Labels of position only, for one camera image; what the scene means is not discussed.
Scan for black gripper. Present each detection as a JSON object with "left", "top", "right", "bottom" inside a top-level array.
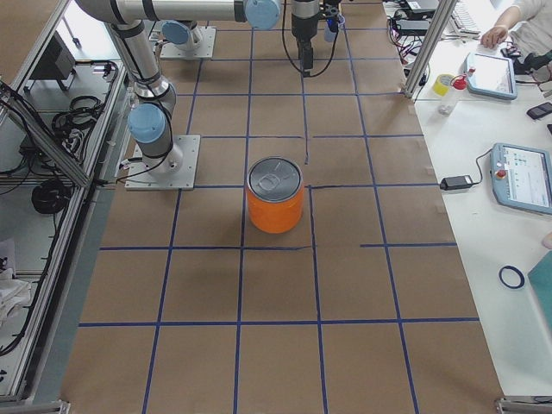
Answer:
[
  {"left": 321, "top": 0, "right": 341, "bottom": 20},
  {"left": 292, "top": 0, "right": 320, "bottom": 70}
]

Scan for light blue cup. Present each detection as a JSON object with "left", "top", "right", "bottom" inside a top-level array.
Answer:
[{"left": 324, "top": 14, "right": 345, "bottom": 43}]

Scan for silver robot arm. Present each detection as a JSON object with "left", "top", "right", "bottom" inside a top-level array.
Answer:
[
  {"left": 161, "top": 1, "right": 343, "bottom": 50},
  {"left": 78, "top": 1, "right": 323, "bottom": 189}
]

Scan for person's hand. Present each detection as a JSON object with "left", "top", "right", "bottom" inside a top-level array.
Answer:
[{"left": 480, "top": 25, "right": 509, "bottom": 48}]

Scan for yellow tape roll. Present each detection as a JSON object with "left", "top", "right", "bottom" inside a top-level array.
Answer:
[{"left": 432, "top": 74, "right": 455, "bottom": 97}]

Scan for orange can with silver lid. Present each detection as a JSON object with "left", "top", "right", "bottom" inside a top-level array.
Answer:
[{"left": 247, "top": 156, "right": 304, "bottom": 234}]

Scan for clear bottle red cap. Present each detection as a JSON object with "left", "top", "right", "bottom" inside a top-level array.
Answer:
[{"left": 438, "top": 74, "right": 467, "bottom": 116}]

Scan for far teach pendant tablet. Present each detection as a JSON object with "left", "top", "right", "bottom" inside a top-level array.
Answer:
[{"left": 464, "top": 53, "right": 518, "bottom": 100}]

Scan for teach pendant tablet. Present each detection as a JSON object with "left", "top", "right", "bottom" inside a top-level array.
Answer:
[
  {"left": 464, "top": 53, "right": 518, "bottom": 100},
  {"left": 490, "top": 143, "right": 551, "bottom": 215}
]

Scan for black power adapter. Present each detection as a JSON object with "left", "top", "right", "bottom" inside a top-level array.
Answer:
[{"left": 439, "top": 175, "right": 474, "bottom": 191}]

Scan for black phone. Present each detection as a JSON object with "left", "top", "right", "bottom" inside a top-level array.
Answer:
[{"left": 526, "top": 102, "right": 552, "bottom": 120}]

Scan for near teach pendant tablet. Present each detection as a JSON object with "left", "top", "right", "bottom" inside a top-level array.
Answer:
[{"left": 490, "top": 143, "right": 551, "bottom": 215}]

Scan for teal board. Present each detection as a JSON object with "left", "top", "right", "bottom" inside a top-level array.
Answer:
[{"left": 529, "top": 251, "right": 552, "bottom": 325}]

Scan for white crumpled cloth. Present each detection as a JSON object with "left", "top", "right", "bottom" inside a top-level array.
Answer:
[{"left": 0, "top": 239, "right": 31, "bottom": 320}]

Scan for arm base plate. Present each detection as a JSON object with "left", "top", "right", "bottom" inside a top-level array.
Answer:
[
  {"left": 160, "top": 26, "right": 216, "bottom": 60},
  {"left": 124, "top": 135, "right": 200, "bottom": 191}
]

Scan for aluminium frame post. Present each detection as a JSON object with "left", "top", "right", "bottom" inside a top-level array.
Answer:
[{"left": 403, "top": 0, "right": 456, "bottom": 98}]

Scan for coiled black cables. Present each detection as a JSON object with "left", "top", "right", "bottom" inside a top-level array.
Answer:
[{"left": 31, "top": 179, "right": 72, "bottom": 216}]

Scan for blue tape ring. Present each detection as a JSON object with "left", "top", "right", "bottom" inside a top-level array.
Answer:
[{"left": 499, "top": 266, "right": 526, "bottom": 289}]

